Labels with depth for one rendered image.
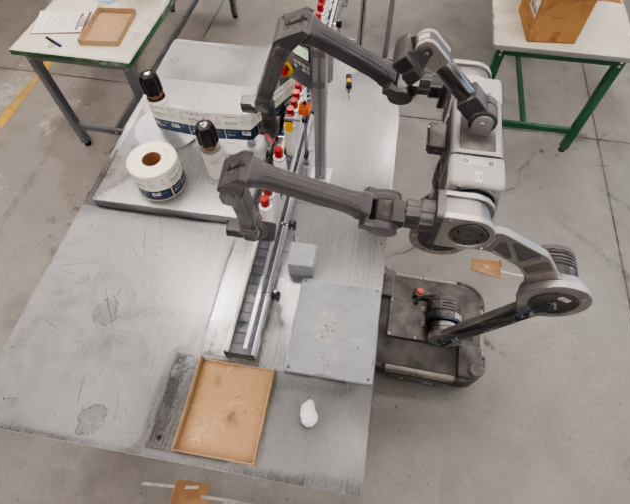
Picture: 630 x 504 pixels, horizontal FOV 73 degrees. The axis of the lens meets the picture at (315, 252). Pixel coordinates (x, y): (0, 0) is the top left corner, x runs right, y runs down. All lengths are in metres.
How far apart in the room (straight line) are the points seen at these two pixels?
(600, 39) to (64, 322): 3.11
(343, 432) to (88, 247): 1.23
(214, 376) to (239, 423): 0.18
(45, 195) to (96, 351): 1.94
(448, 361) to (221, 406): 1.16
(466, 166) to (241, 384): 0.99
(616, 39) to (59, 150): 3.73
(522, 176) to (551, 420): 1.62
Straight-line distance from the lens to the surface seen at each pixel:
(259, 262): 1.65
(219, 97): 2.31
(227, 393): 1.54
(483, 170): 1.11
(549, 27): 3.01
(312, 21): 1.28
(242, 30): 4.44
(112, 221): 2.01
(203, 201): 1.87
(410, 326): 2.23
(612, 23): 3.41
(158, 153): 1.90
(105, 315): 1.79
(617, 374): 2.85
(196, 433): 1.54
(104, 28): 3.17
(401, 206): 1.05
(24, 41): 3.29
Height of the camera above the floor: 2.30
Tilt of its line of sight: 59 degrees down
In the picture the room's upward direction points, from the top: 2 degrees counter-clockwise
